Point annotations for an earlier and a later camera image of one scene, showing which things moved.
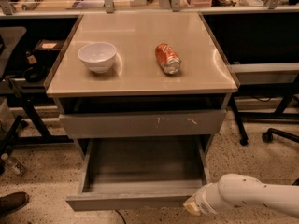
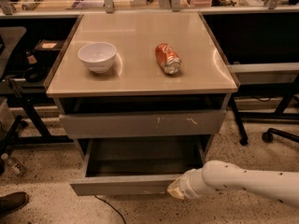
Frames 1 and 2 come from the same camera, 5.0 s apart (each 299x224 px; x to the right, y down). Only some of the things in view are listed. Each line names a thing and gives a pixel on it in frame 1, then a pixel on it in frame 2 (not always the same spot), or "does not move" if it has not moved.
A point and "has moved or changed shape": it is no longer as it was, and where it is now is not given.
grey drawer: x=126 y=174 has moved or changed shape
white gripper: x=203 y=198 to x=186 y=184
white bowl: x=98 y=56 does not move
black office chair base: x=270 y=133 does not move
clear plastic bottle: x=14 y=164 does not move
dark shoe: x=12 y=203 does not move
